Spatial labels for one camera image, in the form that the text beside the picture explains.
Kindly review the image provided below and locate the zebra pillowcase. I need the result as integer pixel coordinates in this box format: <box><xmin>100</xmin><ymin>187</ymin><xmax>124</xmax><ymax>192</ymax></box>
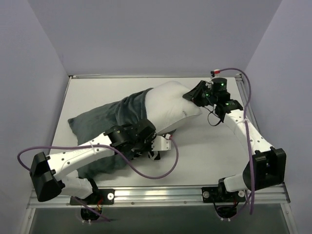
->
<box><xmin>68</xmin><ymin>88</ymin><xmax>151</xmax><ymax>178</ymax></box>

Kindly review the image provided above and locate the white pillow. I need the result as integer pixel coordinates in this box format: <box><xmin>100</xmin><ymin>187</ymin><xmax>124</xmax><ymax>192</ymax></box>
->
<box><xmin>145</xmin><ymin>81</ymin><xmax>202</xmax><ymax>135</ymax></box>

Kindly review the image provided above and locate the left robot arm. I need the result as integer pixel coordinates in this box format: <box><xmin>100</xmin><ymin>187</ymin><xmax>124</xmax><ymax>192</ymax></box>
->
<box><xmin>30</xmin><ymin>119</ymin><xmax>156</xmax><ymax>204</ymax></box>

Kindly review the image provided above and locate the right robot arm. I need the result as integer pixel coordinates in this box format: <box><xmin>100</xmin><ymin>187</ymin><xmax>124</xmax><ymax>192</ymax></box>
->
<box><xmin>183</xmin><ymin>78</ymin><xmax>286</xmax><ymax>201</ymax></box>

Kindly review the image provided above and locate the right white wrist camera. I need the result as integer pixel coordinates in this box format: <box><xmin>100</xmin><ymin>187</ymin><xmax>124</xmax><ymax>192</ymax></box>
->
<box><xmin>206</xmin><ymin>69</ymin><xmax>220</xmax><ymax>88</ymax></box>

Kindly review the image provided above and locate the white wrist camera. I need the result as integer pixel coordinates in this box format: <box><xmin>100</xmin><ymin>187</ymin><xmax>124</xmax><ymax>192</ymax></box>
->
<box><xmin>151</xmin><ymin>134</ymin><xmax>172</xmax><ymax>152</ymax></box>
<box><xmin>206</xmin><ymin>69</ymin><xmax>220</xmax><ymax>88</ymax></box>

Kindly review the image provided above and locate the thin black cable loop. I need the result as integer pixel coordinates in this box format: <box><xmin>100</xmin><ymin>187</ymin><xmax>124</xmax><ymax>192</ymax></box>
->
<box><xmin>207</xmin><ymin>104</ymin><xmax>225</xmax><ymax>127</ymax></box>

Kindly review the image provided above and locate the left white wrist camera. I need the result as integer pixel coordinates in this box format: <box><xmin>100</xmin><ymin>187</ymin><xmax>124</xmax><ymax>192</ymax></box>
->
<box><xmin>151</xmin><ymin>134</ymin><xmax>172</xmax><ymax>152</ymax></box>

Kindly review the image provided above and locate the right aluminium rail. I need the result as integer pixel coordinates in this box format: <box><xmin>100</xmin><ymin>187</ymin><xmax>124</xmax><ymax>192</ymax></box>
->
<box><xmin>248</xmin><ymin>73</ymin><xmax>280</xmax><ymax>147</ymax></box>

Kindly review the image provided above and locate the aluminium rail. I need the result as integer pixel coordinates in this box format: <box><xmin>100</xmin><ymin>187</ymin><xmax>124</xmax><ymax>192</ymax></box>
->
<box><xmin>26</xmin><ymin>182</ymin><xmax>291</xmax><ymax>209</ymax></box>
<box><xmin>248</xmin><ymin>73</ymin><xmax>280</xmax><ymax>147</ymax></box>

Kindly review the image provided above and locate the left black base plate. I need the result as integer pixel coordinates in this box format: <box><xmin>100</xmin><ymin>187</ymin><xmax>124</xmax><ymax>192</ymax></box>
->
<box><xmin>74</xmin><ymin>188</ymin><xmax>115</xmax><ymax>205</ymax></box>

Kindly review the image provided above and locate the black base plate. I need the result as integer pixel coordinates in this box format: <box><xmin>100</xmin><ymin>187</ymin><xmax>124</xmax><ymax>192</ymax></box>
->
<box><xmin>201</xmin><ymin>186</ymin><xmax>246</xmax><ymax>203</ymax></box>
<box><xmin>74</xmin><ymin>188</ymin><xmax>115</xmax><ymax>205</ymax></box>

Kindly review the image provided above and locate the front aluminium rail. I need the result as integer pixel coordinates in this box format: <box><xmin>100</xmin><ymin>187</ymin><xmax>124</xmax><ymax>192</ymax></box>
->
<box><xmin>26</xmin><ymin>182</ymin><xmax>291</xmax><ymax>209</ymax></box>

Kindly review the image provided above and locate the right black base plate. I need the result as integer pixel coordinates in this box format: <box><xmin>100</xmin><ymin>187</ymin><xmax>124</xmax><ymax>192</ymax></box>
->
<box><xmin>201</xmin><ymin>186</ymin><xmax>246</xmax><ymax>203</ymax></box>

